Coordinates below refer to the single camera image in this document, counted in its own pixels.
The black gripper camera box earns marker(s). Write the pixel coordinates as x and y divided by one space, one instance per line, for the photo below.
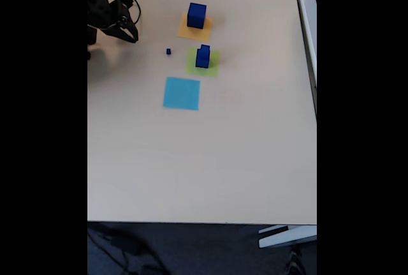
127 1

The light blue paper square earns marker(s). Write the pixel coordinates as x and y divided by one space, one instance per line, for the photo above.
181 93

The green paper square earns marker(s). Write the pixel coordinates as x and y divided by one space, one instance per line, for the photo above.
213 69

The white table leg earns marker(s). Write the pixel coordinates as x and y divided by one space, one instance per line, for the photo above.
287 236

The orange paper square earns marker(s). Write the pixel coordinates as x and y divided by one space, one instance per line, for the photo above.
194 34

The white neighbouring table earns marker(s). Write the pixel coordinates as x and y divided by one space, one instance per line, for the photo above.
307 26

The medium blue cube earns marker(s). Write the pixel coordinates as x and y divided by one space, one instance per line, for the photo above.
202 59

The large blue cube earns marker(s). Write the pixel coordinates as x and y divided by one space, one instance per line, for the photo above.
196 16

